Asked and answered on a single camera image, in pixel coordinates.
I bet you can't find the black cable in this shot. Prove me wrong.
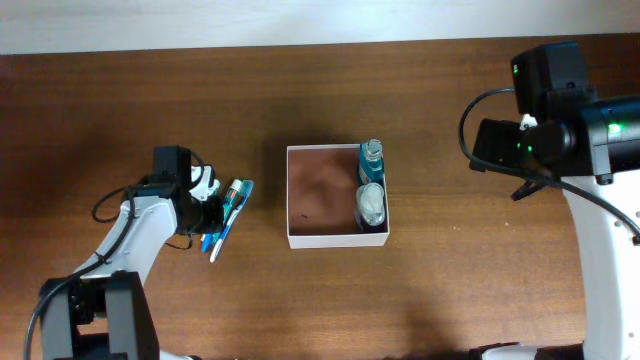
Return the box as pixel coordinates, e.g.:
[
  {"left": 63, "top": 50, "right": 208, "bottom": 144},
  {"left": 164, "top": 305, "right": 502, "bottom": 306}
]
[
  {"left": 22, "top": 149, "right": 207, "bottom": 360},
  {"left": 458, "top": 87, "right": 640, "bottom": 247}
]

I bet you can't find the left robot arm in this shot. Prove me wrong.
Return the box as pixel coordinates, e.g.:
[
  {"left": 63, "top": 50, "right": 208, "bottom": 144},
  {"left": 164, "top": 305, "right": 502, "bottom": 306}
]
[{"left": 23, "top": 146, "right": 223, "bottom": 359}]

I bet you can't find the green white soap packet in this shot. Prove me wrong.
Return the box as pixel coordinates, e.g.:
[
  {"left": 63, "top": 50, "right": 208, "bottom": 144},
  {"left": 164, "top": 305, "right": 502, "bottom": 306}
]
[{"left": 206, "top": 177, "right": 220, "bottom": 197}]

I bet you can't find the left black cable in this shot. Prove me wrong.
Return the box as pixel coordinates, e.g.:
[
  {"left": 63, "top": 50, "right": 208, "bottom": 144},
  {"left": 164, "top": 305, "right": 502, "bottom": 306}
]
[{"left": 22, "top": 149, "right": 207, "bottom": 360}]

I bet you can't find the white square cardboard box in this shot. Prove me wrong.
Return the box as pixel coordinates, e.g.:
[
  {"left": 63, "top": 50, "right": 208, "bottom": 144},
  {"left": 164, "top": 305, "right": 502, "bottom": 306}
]
[{"left": 286, "top": 144, "right": 390, "bottom": 249}]

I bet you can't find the clear pump soap bottle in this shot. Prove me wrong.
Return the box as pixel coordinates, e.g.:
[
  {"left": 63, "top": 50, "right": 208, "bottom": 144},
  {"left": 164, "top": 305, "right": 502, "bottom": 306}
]
[{"left": 354, "top": 182, "right": 386, "bottom": 233}]

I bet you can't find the blue disposable razor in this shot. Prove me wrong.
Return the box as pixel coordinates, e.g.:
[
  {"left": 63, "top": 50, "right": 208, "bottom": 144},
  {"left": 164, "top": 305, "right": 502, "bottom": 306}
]
[{"left": 201, "top": 234, "right": 212, "bottom": 253}]

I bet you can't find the right black cable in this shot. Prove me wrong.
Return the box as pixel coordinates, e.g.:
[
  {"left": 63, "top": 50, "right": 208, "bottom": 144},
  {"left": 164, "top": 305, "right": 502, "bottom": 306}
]
[{"left": 458, "top": 87, "right": 640, "bottom": 247}]

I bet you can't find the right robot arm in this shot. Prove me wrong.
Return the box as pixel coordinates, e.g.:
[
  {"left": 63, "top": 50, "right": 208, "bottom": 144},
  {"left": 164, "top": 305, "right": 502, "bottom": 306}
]
[{"left": 460, "top": 42, "right": 639, "bottom": 360}]

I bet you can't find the small toothpaste tube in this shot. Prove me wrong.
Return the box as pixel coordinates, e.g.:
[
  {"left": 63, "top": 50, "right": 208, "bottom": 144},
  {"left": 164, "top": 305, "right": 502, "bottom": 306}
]
[{"left": 212, "top": 179, "right": 243, "bottom": 249}]

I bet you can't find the blue white toothbrush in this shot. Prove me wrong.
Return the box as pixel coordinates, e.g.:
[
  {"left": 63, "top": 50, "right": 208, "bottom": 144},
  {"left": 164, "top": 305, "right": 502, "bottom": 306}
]
[{"left": 210, "top": 179, "right": 254, "bottom": 263}]

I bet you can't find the blue mouthwash bottle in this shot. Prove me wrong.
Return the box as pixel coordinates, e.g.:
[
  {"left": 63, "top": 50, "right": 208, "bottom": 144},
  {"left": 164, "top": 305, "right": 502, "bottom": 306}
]
[{"left": 357, "top": 139, "right": 384, "bottom": 186}]

